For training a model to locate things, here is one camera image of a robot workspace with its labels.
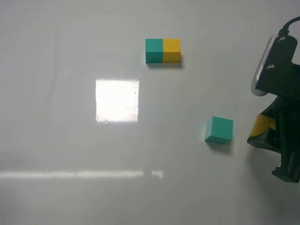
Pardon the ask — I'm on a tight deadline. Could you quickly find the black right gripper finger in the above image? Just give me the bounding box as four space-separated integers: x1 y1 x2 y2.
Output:
272 133 300 183

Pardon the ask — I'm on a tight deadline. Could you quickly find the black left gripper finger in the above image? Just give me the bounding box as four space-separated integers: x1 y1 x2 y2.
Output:
247 100 285 154

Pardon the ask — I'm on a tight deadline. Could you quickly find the black camera cable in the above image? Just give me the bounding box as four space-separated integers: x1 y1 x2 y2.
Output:
277 16 300 36

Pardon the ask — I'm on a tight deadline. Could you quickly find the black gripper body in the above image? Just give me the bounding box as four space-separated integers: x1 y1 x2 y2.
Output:
274 96 300 131

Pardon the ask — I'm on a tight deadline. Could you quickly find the green template block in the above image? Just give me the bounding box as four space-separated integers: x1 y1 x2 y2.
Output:
145 38 163 64

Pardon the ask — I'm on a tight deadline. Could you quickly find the yellow template block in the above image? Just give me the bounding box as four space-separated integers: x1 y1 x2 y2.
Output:
163 38 181 63

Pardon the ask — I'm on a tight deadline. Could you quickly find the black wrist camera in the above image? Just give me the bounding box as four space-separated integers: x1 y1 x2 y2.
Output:
251 36 300 100

